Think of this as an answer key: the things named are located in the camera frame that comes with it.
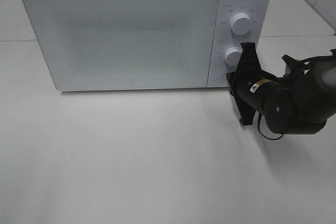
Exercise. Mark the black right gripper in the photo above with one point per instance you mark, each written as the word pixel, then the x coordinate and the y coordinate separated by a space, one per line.
pixel 243 84

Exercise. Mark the white microwave knob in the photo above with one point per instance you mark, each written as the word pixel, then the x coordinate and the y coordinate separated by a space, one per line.
pixel 240 23
pixel 232 55

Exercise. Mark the round white door button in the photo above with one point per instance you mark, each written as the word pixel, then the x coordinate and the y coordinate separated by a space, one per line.
pixel 223 79

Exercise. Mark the white microwave door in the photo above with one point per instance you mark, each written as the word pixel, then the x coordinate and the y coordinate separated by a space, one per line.
pixel 124 44

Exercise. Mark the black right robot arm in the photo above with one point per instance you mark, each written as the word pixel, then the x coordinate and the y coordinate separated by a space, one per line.
pixel 299 102

